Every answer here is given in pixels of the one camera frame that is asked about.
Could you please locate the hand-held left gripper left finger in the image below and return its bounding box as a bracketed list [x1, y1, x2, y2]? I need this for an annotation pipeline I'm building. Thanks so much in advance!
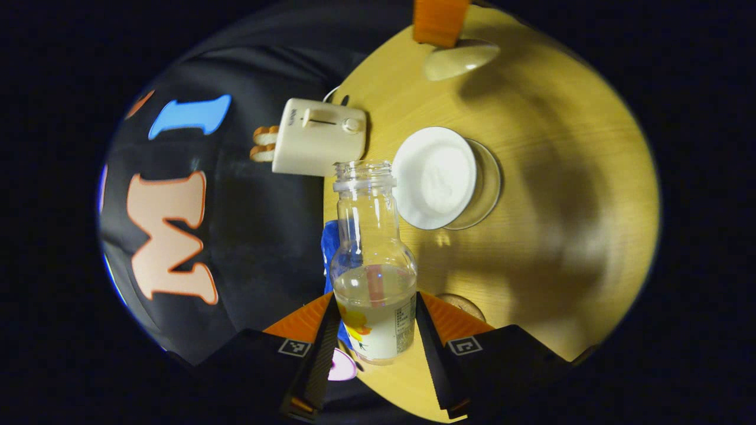
[204, 290, 342, 421]

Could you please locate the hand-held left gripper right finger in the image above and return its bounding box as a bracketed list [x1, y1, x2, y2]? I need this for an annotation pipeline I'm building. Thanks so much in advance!
[415, 290, 571, 420]

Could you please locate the round cork coaster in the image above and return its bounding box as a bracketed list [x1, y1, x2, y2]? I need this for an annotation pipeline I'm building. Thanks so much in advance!
[436, 293, 487, 322]

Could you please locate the clear plastic water bottle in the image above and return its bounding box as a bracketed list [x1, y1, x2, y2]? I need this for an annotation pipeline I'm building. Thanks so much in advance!
[329, 159, 418, 363]

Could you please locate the cream teacup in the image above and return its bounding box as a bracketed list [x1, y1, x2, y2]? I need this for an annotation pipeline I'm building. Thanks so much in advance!
[392, 126, 491, 231]

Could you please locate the blue towel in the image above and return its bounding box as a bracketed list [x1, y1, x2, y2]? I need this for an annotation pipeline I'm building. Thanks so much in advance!
[321, 220, 361, 350]

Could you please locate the black backdrop cloth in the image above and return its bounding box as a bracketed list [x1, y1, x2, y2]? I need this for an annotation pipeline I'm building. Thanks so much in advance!
[97, 0, 414, 367]

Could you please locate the white toaster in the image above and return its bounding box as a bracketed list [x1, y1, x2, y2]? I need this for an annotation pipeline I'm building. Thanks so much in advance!
[272, 98, 367, 178]

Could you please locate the cream saucer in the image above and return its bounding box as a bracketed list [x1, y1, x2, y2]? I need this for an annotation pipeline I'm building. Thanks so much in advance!
[446, 139, 502, 231]

